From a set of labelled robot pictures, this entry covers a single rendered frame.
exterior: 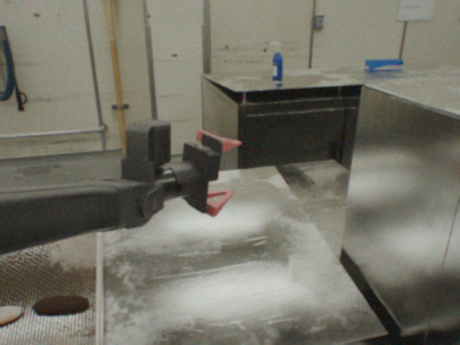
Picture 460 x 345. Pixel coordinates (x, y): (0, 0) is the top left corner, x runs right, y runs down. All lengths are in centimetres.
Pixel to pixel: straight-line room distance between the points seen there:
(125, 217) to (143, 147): 11
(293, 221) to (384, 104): 40
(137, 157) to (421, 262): 48
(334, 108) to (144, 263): 175
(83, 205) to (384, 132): 53
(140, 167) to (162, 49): 327
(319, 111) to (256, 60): 207
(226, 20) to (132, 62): 99
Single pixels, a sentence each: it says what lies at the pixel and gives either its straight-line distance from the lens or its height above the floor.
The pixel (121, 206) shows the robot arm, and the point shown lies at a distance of 50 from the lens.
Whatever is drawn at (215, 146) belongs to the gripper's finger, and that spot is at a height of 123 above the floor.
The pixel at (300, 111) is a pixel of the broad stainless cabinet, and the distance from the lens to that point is 233.
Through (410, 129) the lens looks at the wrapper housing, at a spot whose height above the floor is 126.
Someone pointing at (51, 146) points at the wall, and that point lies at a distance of 434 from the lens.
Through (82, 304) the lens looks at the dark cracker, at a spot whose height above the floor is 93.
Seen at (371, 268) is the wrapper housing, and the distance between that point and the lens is 88.
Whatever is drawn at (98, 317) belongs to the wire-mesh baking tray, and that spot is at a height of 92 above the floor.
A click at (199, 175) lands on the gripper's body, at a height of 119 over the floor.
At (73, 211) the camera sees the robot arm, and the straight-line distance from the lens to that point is 45.
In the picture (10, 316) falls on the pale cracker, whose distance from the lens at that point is 87.
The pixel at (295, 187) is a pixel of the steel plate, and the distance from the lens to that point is 151.
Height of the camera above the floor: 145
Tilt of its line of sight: 23 degrees down
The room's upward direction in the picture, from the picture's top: straight up
